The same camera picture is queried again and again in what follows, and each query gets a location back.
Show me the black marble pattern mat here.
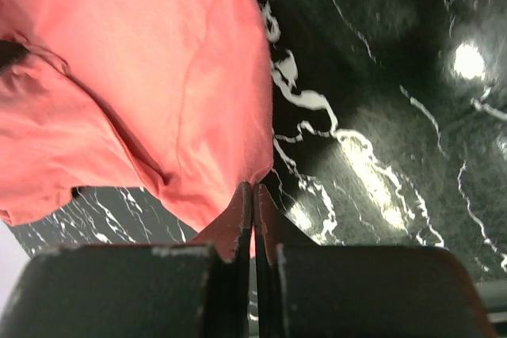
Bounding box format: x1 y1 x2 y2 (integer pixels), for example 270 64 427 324
11 0 507 338

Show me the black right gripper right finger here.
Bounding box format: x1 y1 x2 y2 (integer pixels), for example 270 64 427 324
253 185 497 337

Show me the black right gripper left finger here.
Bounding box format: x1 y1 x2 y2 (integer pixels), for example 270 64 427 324
1 183 252 337

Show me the salmon pink t shirt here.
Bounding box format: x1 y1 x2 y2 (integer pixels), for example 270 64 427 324
1 0 273 231

